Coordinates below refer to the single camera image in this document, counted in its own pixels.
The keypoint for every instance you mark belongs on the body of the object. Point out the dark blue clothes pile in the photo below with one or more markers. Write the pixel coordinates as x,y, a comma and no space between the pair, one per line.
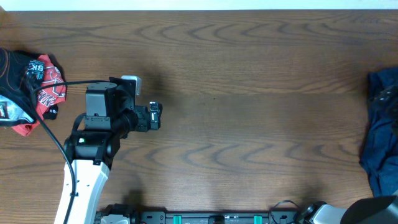
379,154

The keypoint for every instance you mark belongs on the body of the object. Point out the green rail clamp right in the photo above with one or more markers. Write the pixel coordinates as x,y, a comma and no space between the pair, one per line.
257,219

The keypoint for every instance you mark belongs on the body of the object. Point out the green rail clamp left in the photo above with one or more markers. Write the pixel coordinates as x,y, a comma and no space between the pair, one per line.
177,219

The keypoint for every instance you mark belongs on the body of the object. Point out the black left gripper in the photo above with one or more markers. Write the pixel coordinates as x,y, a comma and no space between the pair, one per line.
143,124

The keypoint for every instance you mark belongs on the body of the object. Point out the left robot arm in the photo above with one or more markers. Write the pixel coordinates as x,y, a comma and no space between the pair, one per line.
111,114

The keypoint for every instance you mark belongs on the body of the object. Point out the black red clothes pile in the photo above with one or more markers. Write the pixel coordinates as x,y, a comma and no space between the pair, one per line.
29,82

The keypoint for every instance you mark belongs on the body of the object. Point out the green rail clamp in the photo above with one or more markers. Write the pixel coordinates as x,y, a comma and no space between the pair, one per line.
257,219
177,219

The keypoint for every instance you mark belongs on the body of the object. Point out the black aluminium mounting rail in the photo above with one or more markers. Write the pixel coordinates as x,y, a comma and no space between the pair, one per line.
283,217

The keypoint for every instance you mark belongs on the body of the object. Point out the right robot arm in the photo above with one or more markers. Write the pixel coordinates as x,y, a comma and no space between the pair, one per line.
379,210

